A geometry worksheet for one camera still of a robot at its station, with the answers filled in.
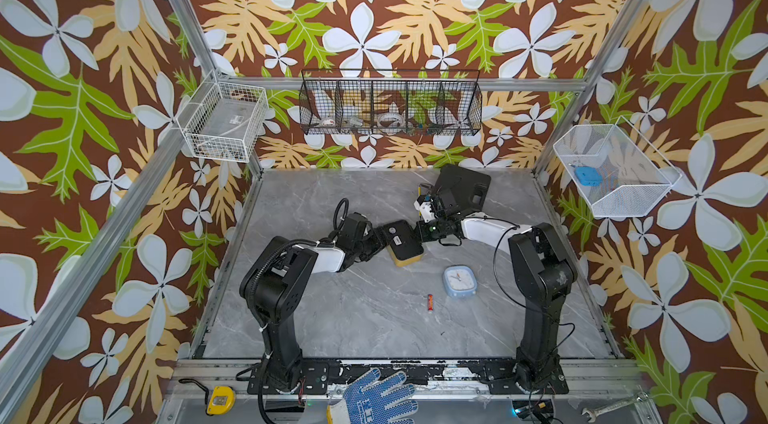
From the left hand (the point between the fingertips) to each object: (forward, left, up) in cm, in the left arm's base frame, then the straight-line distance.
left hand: (391, 235), depth 96 cm
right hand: (+2, -8, -2) cm, 8 cm away
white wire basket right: (+7, -63, +24) cm, 68 cm away
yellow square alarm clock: (-2, -4, -1) cm, 4 cm away
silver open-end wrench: (-47, -48, -3) cm, 67 cm away
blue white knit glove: (-45, +7, -3) cm, 46 cm away
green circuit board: (-46, -36, -6) cm, 59 cm away
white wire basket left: (+21, +50, +29) cm, 61 cm away
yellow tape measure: (-45, +41, -1) cm, 61 cm away
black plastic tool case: (+19, -26, 0) cm, 32 cm away
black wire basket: (+34, 0, +28) cm, 44 cm away
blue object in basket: (+7, -55, +22) cm, 60 cm away
